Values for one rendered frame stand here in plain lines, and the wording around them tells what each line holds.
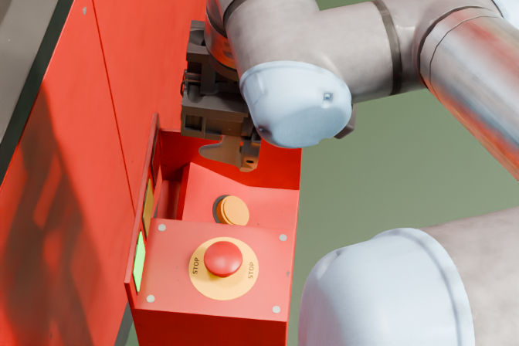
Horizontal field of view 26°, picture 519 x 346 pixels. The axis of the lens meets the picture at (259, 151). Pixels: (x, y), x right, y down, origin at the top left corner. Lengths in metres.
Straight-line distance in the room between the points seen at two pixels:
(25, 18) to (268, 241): 0.36
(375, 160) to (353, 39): 1.33
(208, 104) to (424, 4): 0.26
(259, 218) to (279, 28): 0.47
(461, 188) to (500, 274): 1.67
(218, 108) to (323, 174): 1.12
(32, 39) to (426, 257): 0.81
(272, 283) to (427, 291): 0.70
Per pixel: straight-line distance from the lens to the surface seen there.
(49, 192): 1.35
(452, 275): 0.47
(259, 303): 1.15
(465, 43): 0.78
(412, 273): 0.47
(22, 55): 1.22
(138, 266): 1.13
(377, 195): 2.12
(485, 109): 0.72
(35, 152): 1.27
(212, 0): 0.93
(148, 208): 1.17
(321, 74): 0.82
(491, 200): 2.14
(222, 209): 1.25
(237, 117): 1.03
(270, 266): 1.17
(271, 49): 0.83
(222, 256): 1.14
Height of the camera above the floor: 1.83
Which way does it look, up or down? 58 degrees down
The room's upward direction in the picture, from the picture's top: straight up
